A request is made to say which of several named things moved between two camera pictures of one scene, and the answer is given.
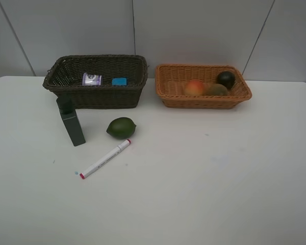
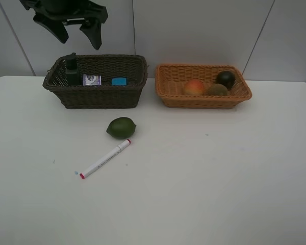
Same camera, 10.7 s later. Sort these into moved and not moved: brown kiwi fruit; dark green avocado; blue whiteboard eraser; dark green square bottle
Moved: dark green square bottle
Not moved: blue whiteboard eraser; brown kiwi fruit; dark green avocado
